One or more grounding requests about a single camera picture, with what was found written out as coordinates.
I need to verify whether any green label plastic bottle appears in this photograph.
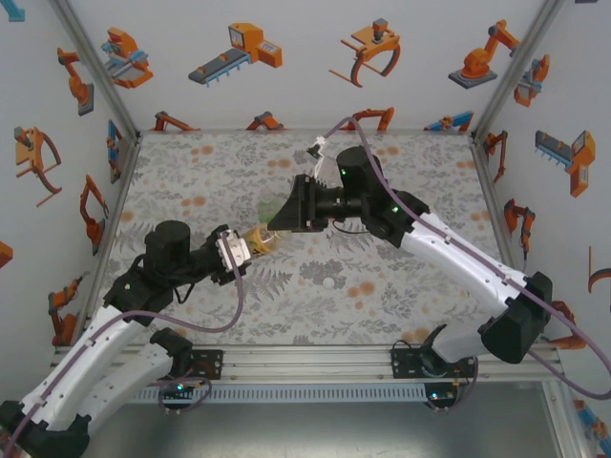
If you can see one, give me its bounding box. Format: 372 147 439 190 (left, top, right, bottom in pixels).
256 188 287 223

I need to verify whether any yellow tea plastic bottle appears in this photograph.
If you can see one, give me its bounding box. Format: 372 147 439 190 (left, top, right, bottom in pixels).
247 225 284 257

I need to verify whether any floral print table cloth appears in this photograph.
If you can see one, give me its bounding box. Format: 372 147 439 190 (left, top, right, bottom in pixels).
78 132 545 347

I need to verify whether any wide aluminium extrusion beam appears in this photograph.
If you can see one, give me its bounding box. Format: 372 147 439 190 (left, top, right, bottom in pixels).
47 345 567 383

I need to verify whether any brushed grey metal panel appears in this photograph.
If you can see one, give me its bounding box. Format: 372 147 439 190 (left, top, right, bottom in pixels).
47 403 562 458

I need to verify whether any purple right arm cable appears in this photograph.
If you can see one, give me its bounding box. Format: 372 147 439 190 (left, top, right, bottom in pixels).
314 116 611 414

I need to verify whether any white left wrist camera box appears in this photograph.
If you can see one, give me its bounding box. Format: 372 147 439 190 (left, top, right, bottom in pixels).
214 230 253 273

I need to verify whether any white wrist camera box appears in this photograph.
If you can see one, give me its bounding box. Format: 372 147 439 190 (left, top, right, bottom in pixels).
214 230 253 273
305 136 328 178

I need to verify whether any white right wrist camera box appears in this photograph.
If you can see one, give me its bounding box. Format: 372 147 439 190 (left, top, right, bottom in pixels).
305 136 328 178

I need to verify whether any aluminium table edge rail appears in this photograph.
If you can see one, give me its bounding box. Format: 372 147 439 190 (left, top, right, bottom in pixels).
75 133 144 347
470 133 545 345
137 127 474 136

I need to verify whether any perforated grey cable tray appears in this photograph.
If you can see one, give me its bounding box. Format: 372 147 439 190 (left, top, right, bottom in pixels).
66 384 429 405

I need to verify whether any aluminium frame post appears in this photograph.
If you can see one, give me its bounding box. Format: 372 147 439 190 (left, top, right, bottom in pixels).
47 0 142 139
470 0 564 139

